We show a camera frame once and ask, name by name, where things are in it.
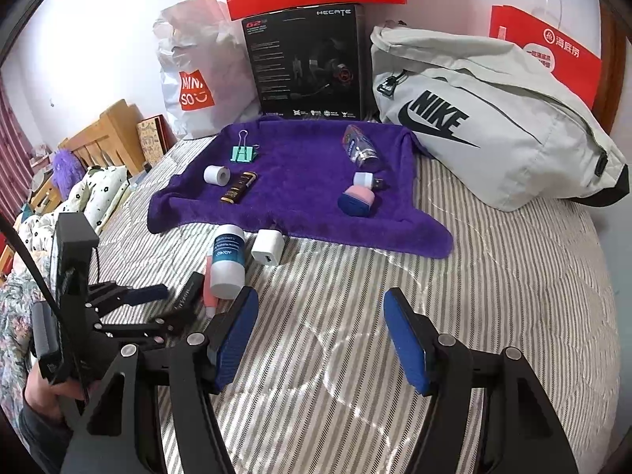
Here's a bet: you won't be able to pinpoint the white blue bottle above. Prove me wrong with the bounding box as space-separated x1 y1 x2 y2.
210 224 246 299

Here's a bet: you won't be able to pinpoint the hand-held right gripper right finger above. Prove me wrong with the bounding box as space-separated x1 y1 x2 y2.
382 286 578 474

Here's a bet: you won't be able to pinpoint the brown wooden door frame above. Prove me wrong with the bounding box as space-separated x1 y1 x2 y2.
590 0 628 139

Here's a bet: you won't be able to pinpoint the white charger cube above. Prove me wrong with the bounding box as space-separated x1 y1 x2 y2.
251 229 283 265

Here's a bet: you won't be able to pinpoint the purple plush toy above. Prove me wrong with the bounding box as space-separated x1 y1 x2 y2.
54 148 87 198

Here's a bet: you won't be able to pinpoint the black cable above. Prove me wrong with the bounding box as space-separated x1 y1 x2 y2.
0 214 92 401

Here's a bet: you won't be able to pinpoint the white floral pillow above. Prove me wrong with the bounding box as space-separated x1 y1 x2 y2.
66 165 130 235

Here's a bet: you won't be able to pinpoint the person's left hand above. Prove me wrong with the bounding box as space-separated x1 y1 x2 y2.
22 369 72 425

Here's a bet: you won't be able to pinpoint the red paper bag white handles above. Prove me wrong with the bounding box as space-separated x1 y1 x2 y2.
489 0 603 109

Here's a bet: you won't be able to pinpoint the pink white tube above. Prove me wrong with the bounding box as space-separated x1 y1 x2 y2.
205 256 218 318

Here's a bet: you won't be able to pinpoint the black headset box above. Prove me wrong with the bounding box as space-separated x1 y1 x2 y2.
241 4 367 122

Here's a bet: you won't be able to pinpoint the green binder clip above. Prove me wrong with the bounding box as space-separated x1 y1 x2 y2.
229 130 261 163

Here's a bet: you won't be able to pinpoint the light wooden headboard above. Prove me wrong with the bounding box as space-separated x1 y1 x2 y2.
58 99 149 179

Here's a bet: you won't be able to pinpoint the person's left forearm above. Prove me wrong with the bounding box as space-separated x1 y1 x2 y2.
15 400 75 474

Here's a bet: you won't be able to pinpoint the red patterned curtain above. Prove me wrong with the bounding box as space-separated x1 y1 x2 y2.
0 76 38 218

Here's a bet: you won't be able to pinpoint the striped bed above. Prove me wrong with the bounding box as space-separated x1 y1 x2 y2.
84 133 623 474

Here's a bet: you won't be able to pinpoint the clear candy bottle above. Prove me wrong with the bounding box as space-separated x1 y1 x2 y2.
343 124 385 171

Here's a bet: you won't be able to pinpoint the white plastic shopping bag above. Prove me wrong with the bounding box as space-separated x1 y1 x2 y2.
154 0 262 140

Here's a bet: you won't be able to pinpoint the white tape roll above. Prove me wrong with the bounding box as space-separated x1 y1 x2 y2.
203 164 231 187

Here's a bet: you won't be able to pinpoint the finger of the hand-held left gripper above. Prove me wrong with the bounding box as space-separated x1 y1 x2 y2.
94 318 187 352
86 280 169 314

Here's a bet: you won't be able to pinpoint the grey sling bag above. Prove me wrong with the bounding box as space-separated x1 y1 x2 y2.
370 22 630 213

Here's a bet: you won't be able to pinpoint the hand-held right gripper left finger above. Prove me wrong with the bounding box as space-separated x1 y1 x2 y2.
62 286 260 474

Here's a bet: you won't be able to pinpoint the floral blanket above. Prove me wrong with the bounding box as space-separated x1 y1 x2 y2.
0 214 57 371

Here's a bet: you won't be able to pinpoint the small white plug light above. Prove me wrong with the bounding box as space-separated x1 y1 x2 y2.
353 172 387 191

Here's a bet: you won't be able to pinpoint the purple towel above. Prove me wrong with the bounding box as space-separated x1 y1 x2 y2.
147 117 454 260

